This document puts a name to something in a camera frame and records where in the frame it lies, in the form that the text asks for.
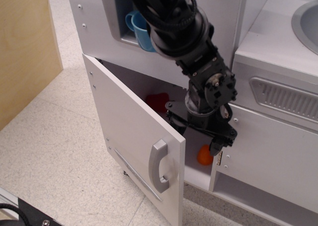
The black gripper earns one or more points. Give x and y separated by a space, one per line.
211 124

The grey sink basin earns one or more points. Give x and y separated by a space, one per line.
305 25

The plywood board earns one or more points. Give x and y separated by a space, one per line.
29 54

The blue plastic cup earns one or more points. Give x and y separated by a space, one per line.
136 23

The silver fridge door handle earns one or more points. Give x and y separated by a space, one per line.
159 150

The orange toy fruit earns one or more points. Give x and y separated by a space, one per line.
204 157

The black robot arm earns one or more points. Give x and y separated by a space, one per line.
179 30

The aluminium rail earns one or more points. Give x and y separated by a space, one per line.
8 198

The white toy kitchen counter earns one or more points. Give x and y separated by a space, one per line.
271 51

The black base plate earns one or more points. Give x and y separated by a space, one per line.
35 216

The white fridge door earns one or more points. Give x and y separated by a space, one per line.
131 126

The lower brass door hinge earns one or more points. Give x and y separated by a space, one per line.
219 158

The grey vent panel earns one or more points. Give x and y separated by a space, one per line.
284 98

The red toy bell pepper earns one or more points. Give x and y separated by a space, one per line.
158 101

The white oven cabinet door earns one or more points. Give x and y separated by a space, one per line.
273 156

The grey dispenser frame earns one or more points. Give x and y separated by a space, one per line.
121 37

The silver winged fridge emblem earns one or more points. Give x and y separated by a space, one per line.
136 174

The white toy fridge cabinet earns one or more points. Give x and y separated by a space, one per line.
92 27

